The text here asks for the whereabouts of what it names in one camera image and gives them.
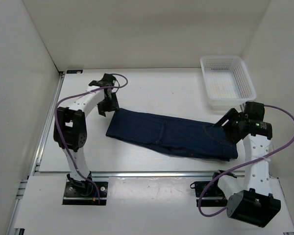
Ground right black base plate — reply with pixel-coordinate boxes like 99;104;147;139
190;181;227;207

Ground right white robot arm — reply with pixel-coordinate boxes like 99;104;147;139
210;102;281;228

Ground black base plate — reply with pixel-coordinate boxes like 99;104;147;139
190;181;227;207
62;180;108;206

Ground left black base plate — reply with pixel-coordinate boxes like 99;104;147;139
62;180;108;206

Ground aluminium frame rail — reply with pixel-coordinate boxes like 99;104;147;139
4;70;294;235

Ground white perforated plastic basket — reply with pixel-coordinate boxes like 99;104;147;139
200;55;257;107

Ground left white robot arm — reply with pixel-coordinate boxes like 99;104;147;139
53;73;119;196

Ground dark blue denim trousers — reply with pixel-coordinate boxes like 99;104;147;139
106;109;238;161

